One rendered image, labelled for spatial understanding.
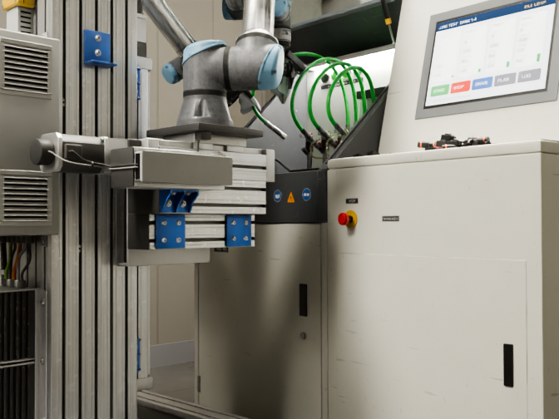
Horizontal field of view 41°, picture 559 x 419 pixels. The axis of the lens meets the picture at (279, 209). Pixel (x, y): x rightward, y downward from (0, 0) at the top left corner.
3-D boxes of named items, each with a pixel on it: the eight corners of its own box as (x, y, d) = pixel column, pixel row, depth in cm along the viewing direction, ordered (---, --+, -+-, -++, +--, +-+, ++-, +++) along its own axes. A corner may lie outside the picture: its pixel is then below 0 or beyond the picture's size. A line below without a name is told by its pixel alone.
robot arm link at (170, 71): (172, 62, 256) (195, 48, 262) (155, 67, 265) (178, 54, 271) (183, 82, 259) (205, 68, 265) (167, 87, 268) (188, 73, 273)
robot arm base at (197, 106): (200, 124, 188) (200, 85, 188) (165, 130, 198) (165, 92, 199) (244, 130, 198) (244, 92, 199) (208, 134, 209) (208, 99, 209)
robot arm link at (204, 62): (188, 97, 205) (188, 48, 206) (235, 96, 204) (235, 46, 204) (177, 89, 193) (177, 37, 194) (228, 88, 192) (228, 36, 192)
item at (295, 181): (200, 223, 273) (200, 179, 273) (210, 223, 276) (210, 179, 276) (317, 222, 226) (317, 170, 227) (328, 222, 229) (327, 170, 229)
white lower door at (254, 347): (196, 410, 273) (196, 224, 274) (201, 409, 274) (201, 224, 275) (319, 451, 224) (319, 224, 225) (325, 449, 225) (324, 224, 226)
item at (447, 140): (410, 154, 207) (410, 134, 207) (434, 156, 214) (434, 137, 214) (481, 147, 190) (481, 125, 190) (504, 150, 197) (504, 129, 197)
